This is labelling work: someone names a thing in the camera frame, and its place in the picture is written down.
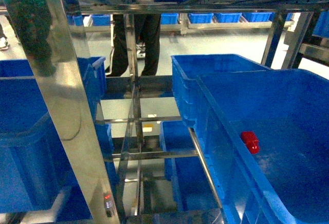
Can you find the red toy block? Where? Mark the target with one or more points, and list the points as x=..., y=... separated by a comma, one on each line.
x=251, y=141

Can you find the blue crate lower right shelf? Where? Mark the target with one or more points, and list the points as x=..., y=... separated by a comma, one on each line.
x=191, y=190

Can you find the blue crate shelf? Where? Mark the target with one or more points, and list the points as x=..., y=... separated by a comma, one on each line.
x=191, y=190
x=34, y=165

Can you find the stainless steel shelf rack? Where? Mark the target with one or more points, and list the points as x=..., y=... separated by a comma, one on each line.
x=53, y=49

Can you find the blue crate upper left shelf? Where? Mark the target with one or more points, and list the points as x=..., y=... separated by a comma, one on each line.
x=34, y=165

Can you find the large blue crate right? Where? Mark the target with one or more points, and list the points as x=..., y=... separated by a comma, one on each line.
x=287, y=180

